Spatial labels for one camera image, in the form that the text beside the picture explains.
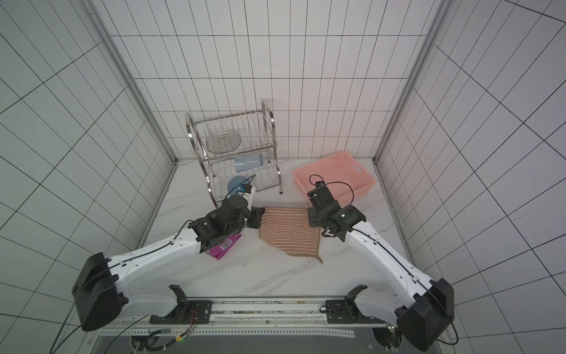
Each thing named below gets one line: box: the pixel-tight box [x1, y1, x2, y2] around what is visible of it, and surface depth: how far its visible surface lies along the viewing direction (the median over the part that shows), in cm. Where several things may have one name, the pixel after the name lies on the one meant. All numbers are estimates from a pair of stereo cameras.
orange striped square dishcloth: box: [258, 205, 323, 265], surface depth 85 cm
